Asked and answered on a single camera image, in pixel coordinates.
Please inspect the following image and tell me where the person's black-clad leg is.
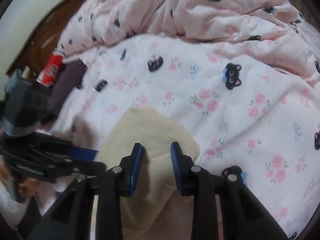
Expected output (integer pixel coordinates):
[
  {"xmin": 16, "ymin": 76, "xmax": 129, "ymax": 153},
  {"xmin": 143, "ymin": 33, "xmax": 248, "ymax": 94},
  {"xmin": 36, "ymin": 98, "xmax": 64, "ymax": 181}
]
[{"xmin": 17, "ymin": 197, "xmax": 43, "ymax": 240}]

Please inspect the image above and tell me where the pink cat-print duvet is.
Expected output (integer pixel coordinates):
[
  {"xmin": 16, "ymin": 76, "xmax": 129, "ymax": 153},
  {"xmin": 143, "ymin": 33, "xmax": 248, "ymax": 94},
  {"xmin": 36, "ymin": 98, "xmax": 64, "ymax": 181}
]
[{"xmin": 40, "ymin": 0, "xmax": 320, "ymax": 240}]

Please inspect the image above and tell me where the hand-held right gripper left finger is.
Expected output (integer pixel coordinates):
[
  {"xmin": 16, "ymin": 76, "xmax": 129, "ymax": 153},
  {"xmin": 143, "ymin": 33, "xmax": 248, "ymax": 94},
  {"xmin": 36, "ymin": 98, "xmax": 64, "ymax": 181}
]
[{"xmin": 26, "ymin": 142, "xmax": 143, "ymax": 240}]

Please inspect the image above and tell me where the dark purple-grey cloth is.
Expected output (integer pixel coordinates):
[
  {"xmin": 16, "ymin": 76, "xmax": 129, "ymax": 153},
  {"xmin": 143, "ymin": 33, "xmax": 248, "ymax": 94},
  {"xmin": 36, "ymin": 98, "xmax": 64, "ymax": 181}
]
[{"xmin": 46, "ymin": 60, "xmax": 87, "ymax": 120}]

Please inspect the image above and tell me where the red printed cloth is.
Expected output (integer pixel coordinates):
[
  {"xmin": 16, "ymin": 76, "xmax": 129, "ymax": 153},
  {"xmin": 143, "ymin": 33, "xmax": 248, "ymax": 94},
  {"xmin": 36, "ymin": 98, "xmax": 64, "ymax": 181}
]
[{"xmin": 35, "ymin": 49, "xmax": 65, "ymax": 88}]

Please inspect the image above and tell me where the beige ribbed knit garment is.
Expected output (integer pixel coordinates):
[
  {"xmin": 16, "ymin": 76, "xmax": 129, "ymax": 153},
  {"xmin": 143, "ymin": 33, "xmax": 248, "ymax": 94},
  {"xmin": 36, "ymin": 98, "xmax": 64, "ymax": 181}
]
[{"xmin": 96, "ymin": 106, "xmax": 200, "ymax": 240}]

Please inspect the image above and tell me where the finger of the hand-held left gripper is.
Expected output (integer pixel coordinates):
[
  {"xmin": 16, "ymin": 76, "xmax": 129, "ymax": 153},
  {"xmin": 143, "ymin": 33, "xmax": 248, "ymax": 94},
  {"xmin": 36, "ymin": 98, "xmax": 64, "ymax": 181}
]
[
  {"xmin": 57, "ymin": 146, "xmax": 99, "ymax": 162},
  {"xmin": 67, "ymin": 159, "xmax": 106, "ymax": 178}
]

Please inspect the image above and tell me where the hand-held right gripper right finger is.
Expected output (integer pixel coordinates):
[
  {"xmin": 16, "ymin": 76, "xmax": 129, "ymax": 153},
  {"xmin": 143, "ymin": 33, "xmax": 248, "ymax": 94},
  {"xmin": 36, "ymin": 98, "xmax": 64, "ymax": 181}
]
[{"xmin": 170, "ymin": 142, "xmax": 288, "ymax": 240}]

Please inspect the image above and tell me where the wooden headboard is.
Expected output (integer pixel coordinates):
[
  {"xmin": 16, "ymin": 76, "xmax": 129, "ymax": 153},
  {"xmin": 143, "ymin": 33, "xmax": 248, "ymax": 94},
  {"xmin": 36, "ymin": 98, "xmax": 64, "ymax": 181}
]
[{"xmin": 6, "ymin": 0, "xmax": 100, "ymax": 80}]

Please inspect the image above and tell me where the person's left hand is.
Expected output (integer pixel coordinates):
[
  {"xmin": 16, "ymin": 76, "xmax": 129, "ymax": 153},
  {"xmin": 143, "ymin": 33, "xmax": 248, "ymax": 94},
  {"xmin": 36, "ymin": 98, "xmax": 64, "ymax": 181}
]
[{"xmin": 16, "ymin": 179, "xmax": 35, "ymax": 202}]

